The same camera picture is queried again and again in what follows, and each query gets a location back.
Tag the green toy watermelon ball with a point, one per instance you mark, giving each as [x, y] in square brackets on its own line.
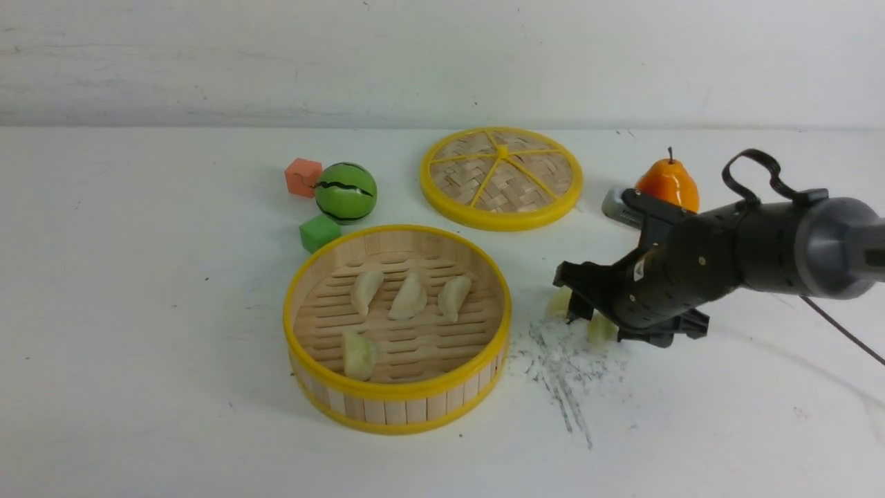
[346, 192]

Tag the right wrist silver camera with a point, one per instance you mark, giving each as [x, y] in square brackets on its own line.
[654, 218]

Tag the green dumpling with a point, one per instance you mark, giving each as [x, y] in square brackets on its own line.
[359, 355]
[601, 331]
[558, 305]

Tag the orange toy pear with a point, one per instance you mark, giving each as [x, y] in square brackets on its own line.
[668, 180]

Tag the yellow rimmed bamboo steamer tray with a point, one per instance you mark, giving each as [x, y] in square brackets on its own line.
[428, 372]

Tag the white dumpling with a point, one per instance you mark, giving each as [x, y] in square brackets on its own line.
[411, 298]
[364, 289]
[452, 296]

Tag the yellow woven steamer lid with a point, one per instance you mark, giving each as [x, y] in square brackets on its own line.
[500, 179]

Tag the right grey black robot arm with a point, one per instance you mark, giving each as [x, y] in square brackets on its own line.
[831, 248]

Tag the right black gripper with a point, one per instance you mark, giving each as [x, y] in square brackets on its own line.
[653, 296]

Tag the green foam cube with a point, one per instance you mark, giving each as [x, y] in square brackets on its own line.
[318, 232]

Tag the orange foam cube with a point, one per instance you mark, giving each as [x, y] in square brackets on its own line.
[301, 176]

